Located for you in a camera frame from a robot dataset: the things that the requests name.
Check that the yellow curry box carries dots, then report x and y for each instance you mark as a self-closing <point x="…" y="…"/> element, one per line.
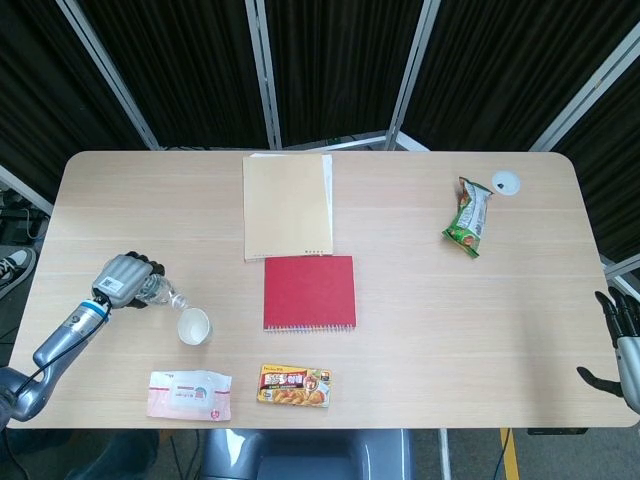
<point x="295" y="387"/>

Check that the red spiral notebook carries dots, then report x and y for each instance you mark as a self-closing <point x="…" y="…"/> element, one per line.
<point x="310" y="295"/>

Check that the black white sneaker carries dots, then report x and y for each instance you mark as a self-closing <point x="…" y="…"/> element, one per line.
<point x="17" y="265"/>

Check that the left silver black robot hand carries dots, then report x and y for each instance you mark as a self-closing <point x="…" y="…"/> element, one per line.
<point x="120" y="277"/>

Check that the clear plastic water bottle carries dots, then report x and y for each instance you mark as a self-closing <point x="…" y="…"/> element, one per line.
<point x="160" y="292"/>

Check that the white paper cup green print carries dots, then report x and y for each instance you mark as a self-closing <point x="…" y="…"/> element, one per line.
<point x="192" y="327"/>

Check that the green snack bag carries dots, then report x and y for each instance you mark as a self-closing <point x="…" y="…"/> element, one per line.
<point x="470" y="220"/>

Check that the tan cover notebook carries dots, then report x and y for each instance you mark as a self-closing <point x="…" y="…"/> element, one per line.
<point x="287" y="205"/>

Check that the white pink wet wipes pack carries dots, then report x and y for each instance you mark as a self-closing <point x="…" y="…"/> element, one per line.
<point x="190" y="395"/>

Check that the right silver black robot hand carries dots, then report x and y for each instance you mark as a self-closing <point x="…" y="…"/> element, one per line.
<point x="629" y="360"/>

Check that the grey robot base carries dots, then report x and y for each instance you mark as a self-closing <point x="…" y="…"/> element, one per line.
<point x="300" y="455"/>

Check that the black pleated screen panel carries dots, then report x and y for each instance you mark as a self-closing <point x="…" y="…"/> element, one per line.
<point x="340" y="65"/>
<point x="40" y="75"/>
<point x="185" y="65"/>
<point x="620" y="175"/>
<point x="500" y="65"/>

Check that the grey screen frame post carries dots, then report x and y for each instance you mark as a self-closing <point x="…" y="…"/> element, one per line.
<point x="265" y="75"/>
<point x="602" y="75"/>
<point x="110" y="75"/>
<point x="412" y="75"/>

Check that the white paper sheets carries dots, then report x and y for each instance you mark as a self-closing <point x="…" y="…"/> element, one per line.
<point x="328" y="170"/>

